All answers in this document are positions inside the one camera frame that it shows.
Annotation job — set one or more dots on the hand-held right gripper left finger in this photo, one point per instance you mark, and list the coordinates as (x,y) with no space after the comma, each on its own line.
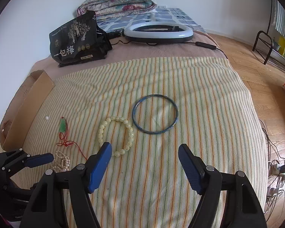
(101,168)

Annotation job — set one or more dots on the blue bangle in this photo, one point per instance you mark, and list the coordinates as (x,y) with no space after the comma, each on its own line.
(133,114)

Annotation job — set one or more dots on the black snack bag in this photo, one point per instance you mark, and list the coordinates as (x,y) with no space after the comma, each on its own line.
(73,42)

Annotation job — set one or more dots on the white power strip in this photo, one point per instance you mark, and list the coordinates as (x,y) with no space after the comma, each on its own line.
(279,168)

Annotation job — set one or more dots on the cardboard box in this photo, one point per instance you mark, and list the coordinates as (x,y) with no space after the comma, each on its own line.
(26,109)

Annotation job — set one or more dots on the blue grey patterned sheet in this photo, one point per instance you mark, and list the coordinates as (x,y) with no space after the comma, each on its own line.
(166,14)

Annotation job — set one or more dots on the striped blanket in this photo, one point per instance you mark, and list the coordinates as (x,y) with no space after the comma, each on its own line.
(156,80)

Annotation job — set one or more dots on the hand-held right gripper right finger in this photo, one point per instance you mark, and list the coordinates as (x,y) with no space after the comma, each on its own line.
(191,168)

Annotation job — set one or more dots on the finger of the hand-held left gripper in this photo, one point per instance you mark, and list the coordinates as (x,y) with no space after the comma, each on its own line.
(40,159)

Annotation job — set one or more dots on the striped hanging towel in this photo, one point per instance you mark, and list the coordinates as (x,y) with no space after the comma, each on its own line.
(282,19)

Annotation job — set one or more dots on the black metal rack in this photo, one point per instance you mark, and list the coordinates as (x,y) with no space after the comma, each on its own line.
(260,34)

